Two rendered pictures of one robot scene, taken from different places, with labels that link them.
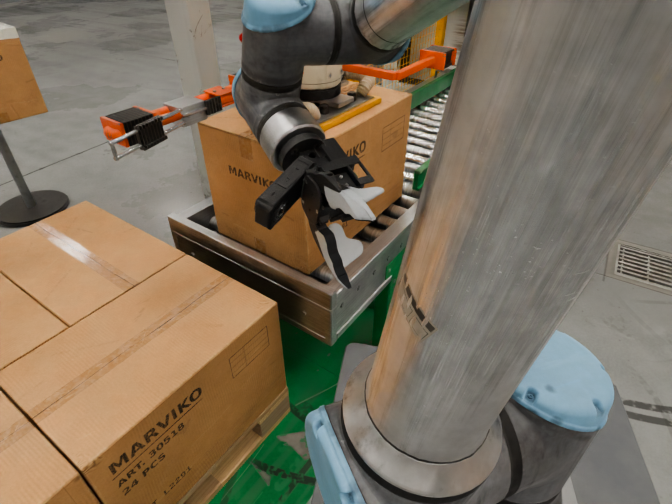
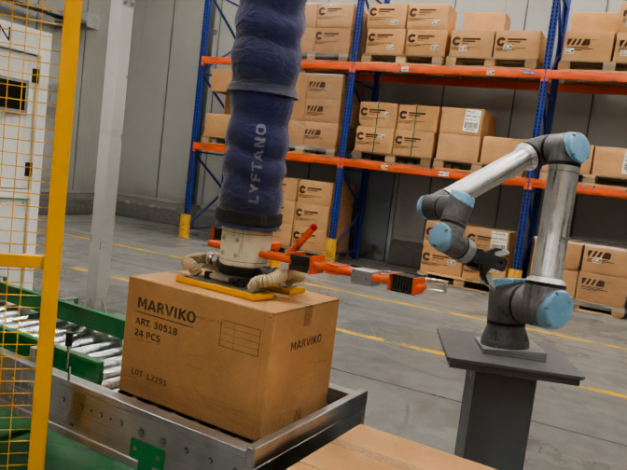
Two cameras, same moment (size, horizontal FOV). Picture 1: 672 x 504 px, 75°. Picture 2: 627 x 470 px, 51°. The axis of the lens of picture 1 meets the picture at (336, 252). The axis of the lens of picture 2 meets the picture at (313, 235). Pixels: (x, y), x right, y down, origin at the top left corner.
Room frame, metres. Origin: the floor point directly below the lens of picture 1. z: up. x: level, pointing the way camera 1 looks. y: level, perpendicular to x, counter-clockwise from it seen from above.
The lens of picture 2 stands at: (1.35, 2.29, 1.37)
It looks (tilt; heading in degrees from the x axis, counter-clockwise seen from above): 6 degrees down; 265
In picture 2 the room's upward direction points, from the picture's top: 7 degrees clockwise
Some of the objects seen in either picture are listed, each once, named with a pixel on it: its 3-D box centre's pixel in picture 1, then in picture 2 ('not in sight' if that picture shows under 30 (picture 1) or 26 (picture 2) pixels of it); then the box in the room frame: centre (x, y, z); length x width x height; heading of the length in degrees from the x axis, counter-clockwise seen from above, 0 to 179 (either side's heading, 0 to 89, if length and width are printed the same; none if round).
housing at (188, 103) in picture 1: (185, 111); (366, 276); (1.00, 0.34, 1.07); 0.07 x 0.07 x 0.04; 54
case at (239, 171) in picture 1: (314, 164); (229, 343); (1.39, 0.07, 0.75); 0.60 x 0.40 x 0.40; 145
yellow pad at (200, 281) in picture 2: not in sight; (224, 282); (1.43, 0.15, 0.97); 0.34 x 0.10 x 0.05; 144
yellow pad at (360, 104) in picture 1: (338, 106); (258, 278); (1.32, -0.01, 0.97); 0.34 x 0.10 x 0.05; 144
